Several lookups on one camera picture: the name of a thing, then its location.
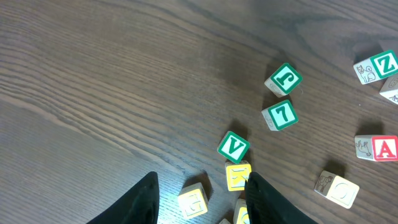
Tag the green 4 block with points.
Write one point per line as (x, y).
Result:
(224, 221)

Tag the green V block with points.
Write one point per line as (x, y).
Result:
(233, 147)

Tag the yellow C block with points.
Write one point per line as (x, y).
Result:
(192, 201)

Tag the green Z block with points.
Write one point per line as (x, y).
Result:
(377, 67)

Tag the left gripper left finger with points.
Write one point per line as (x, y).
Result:
(140, 204)

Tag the red A block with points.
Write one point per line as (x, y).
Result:
(377, 148)

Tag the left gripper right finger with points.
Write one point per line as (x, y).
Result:
(266, 205)

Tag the yellow O block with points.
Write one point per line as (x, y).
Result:
(336, 189)

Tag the green J block left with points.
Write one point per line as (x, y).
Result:
(283, 80)

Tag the green 7 block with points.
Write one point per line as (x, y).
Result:
(280, 115)

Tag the yellow block beside V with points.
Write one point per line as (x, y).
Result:
(237, 175)

